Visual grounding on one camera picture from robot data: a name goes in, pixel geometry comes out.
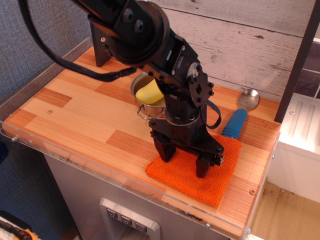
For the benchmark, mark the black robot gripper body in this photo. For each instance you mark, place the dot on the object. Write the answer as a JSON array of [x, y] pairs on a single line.
[[192, 137]]

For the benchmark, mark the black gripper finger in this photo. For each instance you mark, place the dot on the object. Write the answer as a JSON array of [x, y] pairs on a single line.
[[165, 149], [203, 163]]

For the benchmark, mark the orange towel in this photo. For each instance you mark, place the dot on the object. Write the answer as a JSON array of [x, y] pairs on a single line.
[[180, 173]]

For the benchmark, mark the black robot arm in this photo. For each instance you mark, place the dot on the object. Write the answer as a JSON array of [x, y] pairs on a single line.
[[138, 34]]

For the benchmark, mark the small steel pot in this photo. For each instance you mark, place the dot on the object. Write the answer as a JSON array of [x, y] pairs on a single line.
[[147, 111]]

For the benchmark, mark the yellow toy banana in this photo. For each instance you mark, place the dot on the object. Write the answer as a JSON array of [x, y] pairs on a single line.
[[149, 94]]

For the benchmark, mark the steel dispenser panel with buttons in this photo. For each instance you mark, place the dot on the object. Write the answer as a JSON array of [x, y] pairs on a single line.
[[122, 223]]

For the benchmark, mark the clear acrylic table guard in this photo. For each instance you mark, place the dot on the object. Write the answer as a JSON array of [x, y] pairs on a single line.
[[98, 150]]

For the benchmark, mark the orange object bottom left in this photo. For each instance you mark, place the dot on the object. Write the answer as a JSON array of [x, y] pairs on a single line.
[[25, 235]]

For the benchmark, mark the blue-handled metal spoon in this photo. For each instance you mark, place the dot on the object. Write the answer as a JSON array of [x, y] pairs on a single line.
[[248, 100]]

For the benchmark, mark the dark right shelf post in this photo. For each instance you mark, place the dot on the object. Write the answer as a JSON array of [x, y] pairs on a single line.
[[301, 57]]

